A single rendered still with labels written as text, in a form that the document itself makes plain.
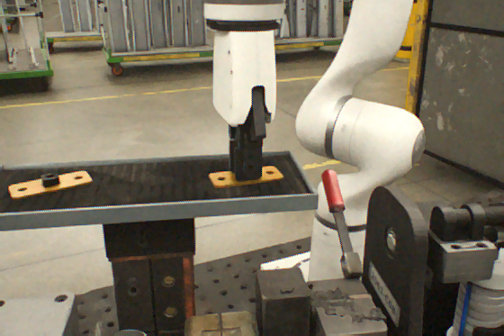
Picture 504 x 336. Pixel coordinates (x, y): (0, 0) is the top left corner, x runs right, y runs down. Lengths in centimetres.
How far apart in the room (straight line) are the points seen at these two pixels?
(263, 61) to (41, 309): 31
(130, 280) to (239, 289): 59
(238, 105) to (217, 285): 74
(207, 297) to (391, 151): 55
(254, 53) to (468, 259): 28
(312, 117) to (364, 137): 10
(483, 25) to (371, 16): 245
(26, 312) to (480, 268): 41
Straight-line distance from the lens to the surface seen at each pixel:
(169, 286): 60
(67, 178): 61
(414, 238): 45
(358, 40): 85
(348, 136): 84
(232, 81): 49
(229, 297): 114
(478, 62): 329
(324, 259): 98
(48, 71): 633
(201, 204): 51
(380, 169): 84
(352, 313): 51
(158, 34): 750
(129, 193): 55
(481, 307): 59
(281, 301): 49
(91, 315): 115
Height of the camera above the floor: 139
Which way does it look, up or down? 20 degrees down
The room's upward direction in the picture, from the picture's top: straight up
